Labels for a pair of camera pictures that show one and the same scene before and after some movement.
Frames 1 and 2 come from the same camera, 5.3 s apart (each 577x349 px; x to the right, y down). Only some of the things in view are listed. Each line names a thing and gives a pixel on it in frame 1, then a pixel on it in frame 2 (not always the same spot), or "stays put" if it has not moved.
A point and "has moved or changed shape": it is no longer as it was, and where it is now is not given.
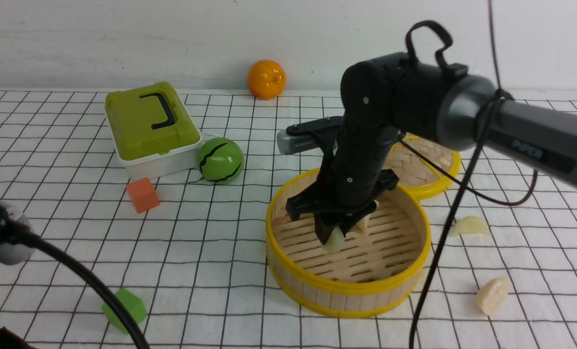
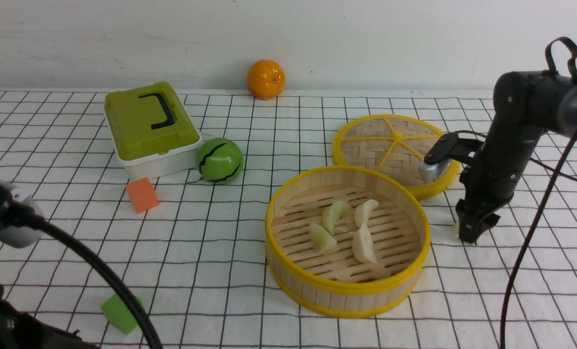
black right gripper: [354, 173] to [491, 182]
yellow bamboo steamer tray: [379, 270] stays put
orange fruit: [266, 79] stays put
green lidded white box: [151, 131] stays put
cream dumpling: [491, 294] to [362, 245]
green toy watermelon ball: [220, 160] stays put
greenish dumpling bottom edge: [335, 241] has moved or changed shape
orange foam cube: [143, 195] stays put
